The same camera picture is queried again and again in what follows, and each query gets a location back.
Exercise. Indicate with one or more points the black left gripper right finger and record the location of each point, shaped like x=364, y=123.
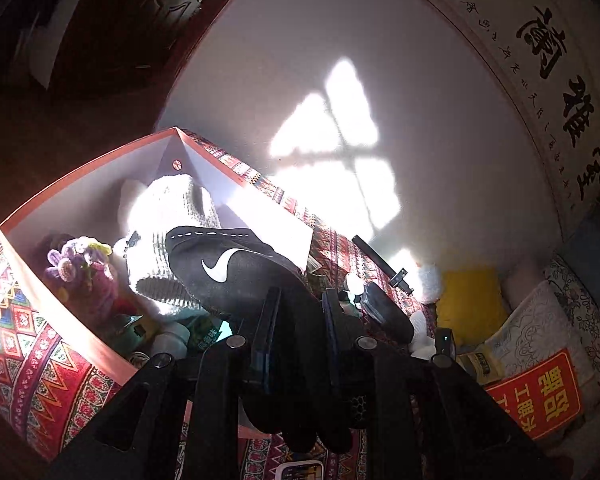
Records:
x=423, y=419

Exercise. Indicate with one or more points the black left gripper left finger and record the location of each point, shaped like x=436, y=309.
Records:
x=177, y=419

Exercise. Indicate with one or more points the black oval case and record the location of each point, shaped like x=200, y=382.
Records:
x=386, y=314

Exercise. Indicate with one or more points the yellow pillow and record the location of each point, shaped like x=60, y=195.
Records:
x=472, y=305

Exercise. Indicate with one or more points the red packet with characters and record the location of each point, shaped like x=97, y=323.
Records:
x=544, y=398

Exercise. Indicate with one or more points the black selfie stick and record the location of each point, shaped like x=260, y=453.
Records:
x=396, y=279

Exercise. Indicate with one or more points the red patterned bed cloth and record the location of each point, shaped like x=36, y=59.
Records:
x=55, y=374

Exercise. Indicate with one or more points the orange cardboard box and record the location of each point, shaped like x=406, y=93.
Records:
x=86, y=202

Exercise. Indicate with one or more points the white embroidered pillow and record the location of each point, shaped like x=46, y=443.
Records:
x=551, y=310

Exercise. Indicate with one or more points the purple crochet flower bouquet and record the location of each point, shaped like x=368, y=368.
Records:
x=83, y=278

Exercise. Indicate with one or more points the white knitted hat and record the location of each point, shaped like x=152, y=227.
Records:
x=152, y=219

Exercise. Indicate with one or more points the dark wooden door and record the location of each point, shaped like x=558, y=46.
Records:
x=81, y=77

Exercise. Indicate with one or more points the calligraphy scroll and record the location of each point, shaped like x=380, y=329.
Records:
x=540, y=53

